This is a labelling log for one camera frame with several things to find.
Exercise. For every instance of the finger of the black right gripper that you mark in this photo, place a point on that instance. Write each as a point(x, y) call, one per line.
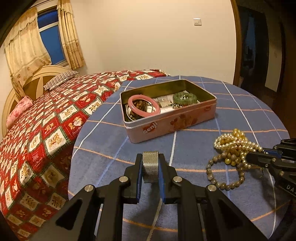
point(262, 159)
point(276, 150)

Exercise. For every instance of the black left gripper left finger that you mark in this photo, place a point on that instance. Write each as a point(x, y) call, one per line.
point(95, 213)

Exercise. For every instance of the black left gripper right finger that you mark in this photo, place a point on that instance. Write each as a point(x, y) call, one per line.
point(204, 213)

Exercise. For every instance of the silver mesh band watch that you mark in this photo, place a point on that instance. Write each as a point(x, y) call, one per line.
point(150, 166)

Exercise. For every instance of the blue plaid tablecloth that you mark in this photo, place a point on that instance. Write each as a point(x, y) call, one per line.
point(103, 150)

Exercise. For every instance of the pink metal tin box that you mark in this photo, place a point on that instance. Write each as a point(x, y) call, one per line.
point(161, 124)

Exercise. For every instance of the pink jade bangle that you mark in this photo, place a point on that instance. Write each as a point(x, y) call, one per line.
point(141, 106)

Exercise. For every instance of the paper cards in tin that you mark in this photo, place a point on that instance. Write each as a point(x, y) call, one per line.
point(174, 101)

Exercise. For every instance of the red patchwork bedspread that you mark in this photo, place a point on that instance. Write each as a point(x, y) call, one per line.
point(36, 151)

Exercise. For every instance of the striped pillow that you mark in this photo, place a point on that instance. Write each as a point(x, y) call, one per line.
point(59, 79)

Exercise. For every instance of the pink floral pillow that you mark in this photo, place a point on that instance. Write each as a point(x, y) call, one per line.
point(24, 104)

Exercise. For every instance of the cream wooden headboard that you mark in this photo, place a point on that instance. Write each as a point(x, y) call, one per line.
point(34, 88)

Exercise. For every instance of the beige right curtain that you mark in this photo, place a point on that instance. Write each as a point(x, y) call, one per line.
point(69, 38)

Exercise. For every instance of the beige curtain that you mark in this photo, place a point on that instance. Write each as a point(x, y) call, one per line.
point(25, 51)
point(69, 38)

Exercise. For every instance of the beige left curtain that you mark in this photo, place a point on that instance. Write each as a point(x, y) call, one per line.
point(25, 51)

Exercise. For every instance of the window with blue glass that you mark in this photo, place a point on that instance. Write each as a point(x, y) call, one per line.
point(49, 30)

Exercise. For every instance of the brown wooden door frame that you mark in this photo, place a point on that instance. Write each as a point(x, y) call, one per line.
point(238, 42)

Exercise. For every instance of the white wall switch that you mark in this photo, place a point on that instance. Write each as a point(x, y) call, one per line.
point(197, 21)

